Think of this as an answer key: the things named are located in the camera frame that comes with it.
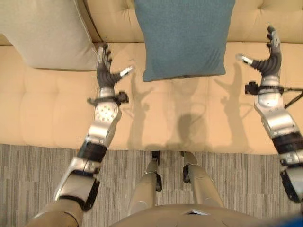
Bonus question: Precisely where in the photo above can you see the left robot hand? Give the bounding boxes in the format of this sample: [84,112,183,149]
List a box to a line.
[96,43,136,91]

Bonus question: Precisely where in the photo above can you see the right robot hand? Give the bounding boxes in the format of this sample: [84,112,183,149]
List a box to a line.
[235,25,283,78]

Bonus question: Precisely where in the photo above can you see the cream tufted sofa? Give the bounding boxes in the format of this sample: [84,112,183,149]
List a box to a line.
[0,0,303,155]

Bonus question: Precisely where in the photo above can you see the beige grey cushion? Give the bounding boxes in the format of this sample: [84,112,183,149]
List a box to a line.
[0,0,99,71]

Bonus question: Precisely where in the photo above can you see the teal blue cushion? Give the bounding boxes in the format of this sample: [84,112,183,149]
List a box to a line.
[134,0,236,83]

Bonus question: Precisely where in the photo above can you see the grey striped carpet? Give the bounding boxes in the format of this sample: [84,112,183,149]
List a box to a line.
[0,143,303,227]

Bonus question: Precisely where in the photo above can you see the silver robot body and legs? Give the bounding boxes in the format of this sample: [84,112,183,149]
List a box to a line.
[109,150,280,227]

